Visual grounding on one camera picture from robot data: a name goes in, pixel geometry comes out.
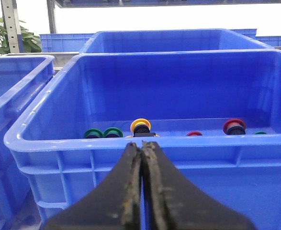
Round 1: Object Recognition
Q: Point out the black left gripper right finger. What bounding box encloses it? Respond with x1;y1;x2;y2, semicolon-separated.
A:
142;141;256;230

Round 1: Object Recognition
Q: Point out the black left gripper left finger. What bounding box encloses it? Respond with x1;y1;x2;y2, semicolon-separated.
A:
43;142;142;230

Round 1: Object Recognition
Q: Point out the red push button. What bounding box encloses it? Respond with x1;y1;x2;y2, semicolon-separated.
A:
223;118;246;135

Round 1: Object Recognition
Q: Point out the blue bin with buttons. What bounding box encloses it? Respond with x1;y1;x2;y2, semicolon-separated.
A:
4;49;281;230

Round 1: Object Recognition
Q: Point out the green push button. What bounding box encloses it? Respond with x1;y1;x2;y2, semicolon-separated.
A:
103;127;123;138
83;128;103;139

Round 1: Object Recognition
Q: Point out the red button cap low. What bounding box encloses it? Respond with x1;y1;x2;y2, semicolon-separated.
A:
186;131;203;137

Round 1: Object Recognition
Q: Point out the green push button left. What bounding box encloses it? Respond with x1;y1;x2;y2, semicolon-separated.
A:
83;128;103;139

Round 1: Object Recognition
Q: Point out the yellow push button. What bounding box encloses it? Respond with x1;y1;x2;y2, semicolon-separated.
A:
126;118;159;137

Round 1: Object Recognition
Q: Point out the green button far right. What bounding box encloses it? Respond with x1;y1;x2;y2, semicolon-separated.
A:
254;131;267;135

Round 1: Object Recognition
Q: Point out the blue bin at left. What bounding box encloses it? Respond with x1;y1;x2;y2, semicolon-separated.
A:
0;55;54;230

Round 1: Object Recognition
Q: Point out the blue bin behind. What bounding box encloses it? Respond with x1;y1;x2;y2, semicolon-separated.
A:
79;29;273;54

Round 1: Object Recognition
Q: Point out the far blue crate row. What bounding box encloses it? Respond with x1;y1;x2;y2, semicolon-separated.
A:
39;29;281;52

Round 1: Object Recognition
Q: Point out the green potted plant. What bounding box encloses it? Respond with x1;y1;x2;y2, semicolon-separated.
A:
0;18;42;56

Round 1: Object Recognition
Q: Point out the perforated metal rack post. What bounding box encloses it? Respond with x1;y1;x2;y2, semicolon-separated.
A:
1;0;22;53

